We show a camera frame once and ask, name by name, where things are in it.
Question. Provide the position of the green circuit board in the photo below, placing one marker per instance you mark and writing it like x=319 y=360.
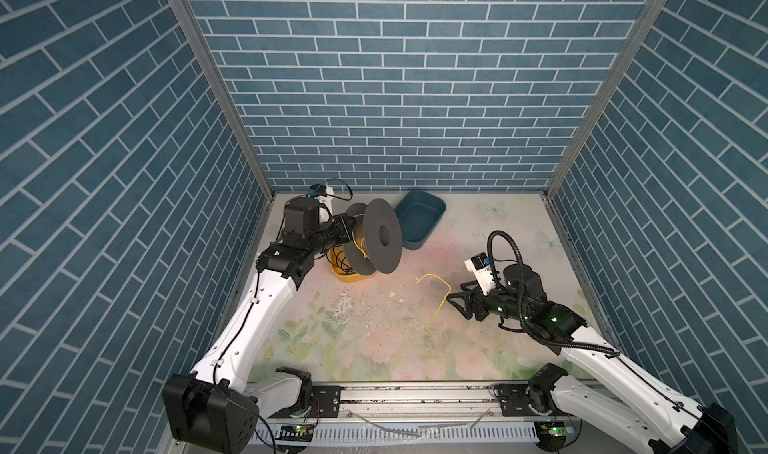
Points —
x=556 y=430
x=295 y=433

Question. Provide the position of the teal plastic bin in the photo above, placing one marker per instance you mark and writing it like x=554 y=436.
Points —
x=418 y=213

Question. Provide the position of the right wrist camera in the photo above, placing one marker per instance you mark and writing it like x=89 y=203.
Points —
x=479 y=266

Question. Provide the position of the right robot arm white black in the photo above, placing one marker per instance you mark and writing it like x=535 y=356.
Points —
x=639 y=410

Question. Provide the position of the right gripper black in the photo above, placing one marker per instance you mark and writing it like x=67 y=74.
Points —
x=471 y=296

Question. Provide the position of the white slotted cable duct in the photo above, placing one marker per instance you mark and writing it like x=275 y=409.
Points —
x=390 y=434

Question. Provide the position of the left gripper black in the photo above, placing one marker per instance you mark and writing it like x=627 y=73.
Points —
x=343 y=230

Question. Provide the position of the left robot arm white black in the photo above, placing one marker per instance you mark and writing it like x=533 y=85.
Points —
x=212 y=406

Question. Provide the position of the grey cable spool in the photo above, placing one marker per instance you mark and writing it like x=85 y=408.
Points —
x=376 y=240

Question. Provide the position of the yellow plastic bin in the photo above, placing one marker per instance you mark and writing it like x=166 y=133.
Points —
x=341 y=268

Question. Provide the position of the left green circuit board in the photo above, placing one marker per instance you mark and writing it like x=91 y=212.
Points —
x=295 y=433

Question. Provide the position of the right green circuit board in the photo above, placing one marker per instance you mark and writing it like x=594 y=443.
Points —
x=556 y=430

